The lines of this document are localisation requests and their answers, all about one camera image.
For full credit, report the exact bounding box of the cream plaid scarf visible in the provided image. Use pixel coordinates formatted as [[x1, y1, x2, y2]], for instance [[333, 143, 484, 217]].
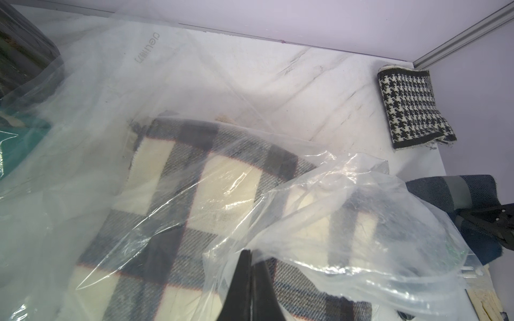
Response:
[[66, 116, 380, 321]]

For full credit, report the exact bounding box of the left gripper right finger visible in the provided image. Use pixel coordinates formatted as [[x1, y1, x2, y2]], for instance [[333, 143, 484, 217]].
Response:
[[252, 262, 286, 321]]

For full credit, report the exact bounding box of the purple ribbed glass vase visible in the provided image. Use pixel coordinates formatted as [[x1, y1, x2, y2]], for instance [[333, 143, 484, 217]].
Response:
[[1, 1, 64, 102]]

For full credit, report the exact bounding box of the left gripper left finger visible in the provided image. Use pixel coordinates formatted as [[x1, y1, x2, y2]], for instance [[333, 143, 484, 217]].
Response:
[[217, 250, 252, 321]]

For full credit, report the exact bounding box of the clear plastic vacuum bag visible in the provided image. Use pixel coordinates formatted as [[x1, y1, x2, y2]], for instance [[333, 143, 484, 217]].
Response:
[[1, 17, 481, 320]]

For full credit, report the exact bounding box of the navy plaid scarf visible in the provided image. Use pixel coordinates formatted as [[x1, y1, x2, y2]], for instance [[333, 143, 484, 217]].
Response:
[[406, 175, 503, 265]]

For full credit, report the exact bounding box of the black white houndstooth scarf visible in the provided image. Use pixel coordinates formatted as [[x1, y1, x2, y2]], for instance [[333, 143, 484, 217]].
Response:
[[377, 66, 457, 151]]

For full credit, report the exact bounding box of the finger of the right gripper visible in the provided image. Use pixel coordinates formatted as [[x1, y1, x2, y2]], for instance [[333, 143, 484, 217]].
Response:
[[459, 203, 513, 250]]

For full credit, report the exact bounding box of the green white work glove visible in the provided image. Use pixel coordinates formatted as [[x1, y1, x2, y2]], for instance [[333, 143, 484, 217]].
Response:
[[1, 112, 52, 179]]

